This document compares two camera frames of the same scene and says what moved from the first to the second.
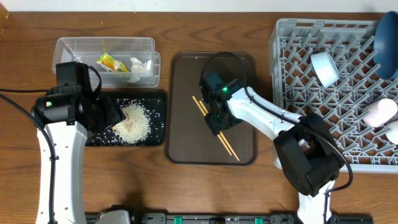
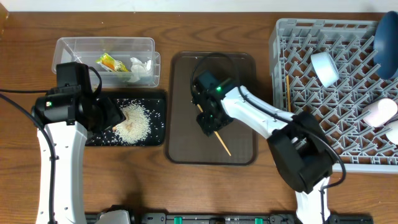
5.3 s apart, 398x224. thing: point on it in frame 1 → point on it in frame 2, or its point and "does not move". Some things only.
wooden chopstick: (221, 133) → (288, 93)
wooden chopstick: (204, 114) does not move
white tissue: (137, 68) does not move
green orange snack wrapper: (111, 65) does not move
